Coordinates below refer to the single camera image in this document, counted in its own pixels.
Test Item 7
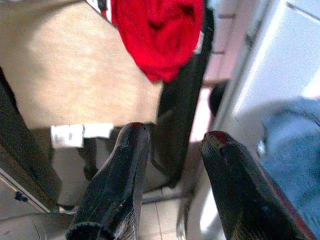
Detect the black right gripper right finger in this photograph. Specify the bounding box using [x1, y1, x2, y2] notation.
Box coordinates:
[199, 130, 316, 240]

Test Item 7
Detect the white label tag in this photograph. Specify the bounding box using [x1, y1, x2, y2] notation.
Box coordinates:
[83, 122, 115, 139]
[50, 124, 85, 149]

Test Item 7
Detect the blue denim garment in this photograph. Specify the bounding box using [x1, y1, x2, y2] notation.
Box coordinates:
[257, 96, 320, 238]

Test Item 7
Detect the beige fabric laundry basket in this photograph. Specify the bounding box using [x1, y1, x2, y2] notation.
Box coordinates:
[0, 0, 216, 213]

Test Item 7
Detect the red garment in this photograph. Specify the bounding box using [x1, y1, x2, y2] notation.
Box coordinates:
[110, 0, 205, 83]

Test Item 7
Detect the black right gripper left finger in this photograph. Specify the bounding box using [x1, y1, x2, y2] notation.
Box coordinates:
[65, 121, 152, 240]

